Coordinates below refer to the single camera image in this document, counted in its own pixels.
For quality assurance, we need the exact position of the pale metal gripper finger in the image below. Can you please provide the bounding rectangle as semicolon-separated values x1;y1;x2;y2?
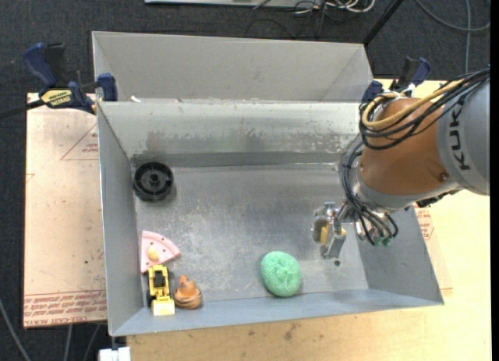
313;202;336;244
320;233;347;260

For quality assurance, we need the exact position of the green mesh scrub sponge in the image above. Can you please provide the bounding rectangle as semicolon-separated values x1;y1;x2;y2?
260;250;303;299

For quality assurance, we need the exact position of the grey metal bin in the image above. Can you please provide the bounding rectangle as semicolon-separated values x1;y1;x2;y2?
91;30;444;338

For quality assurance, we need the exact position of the brown swirl toy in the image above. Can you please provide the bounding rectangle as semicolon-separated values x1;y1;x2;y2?
173;274;203;310

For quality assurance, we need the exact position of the black round plastic spool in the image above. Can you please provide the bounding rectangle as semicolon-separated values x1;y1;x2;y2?
132;161;175;203

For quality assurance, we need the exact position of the pink toy pizza slice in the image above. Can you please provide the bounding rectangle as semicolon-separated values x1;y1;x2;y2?
140;229;182;274

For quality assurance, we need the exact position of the yellow toy bulldozer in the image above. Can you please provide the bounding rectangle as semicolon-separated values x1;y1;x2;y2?
146;264;176;317

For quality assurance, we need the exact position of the brown cardboard board red print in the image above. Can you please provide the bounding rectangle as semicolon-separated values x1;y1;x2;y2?
22;92;455;329

